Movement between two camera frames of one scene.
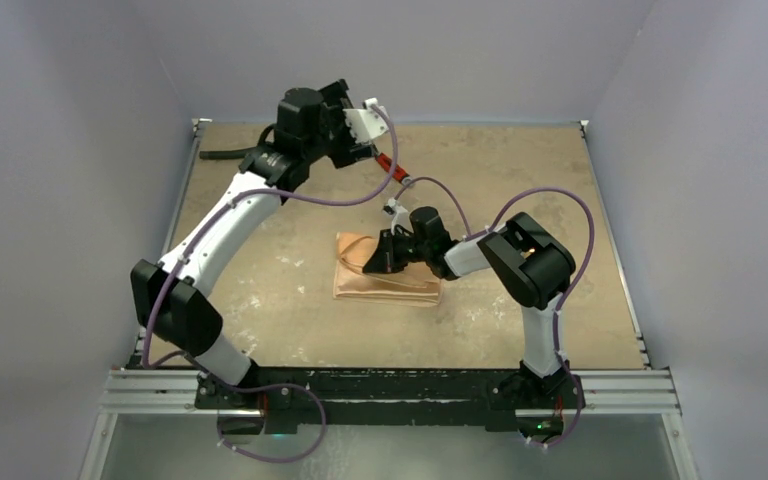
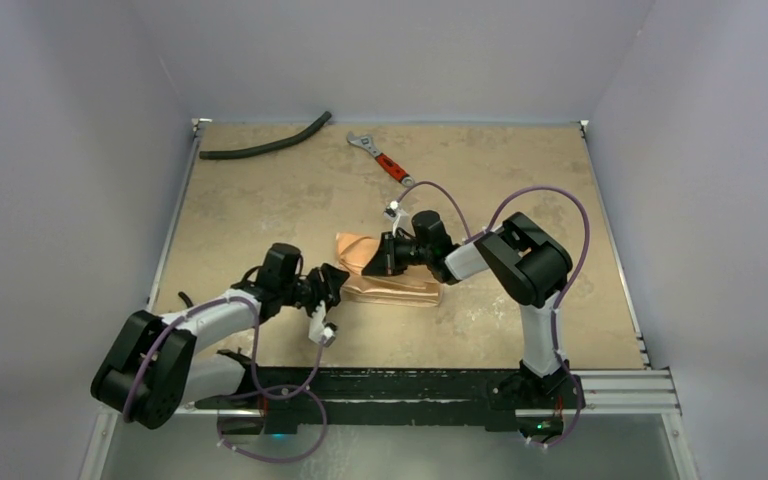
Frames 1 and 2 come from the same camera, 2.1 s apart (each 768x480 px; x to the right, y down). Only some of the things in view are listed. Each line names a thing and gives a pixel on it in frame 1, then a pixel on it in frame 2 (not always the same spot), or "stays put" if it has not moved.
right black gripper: x=396 y=244 stays put
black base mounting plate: x=391 y=397 stays put
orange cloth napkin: x=414 y=284 stays put
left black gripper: x=335 y=102 to x=327 y=283
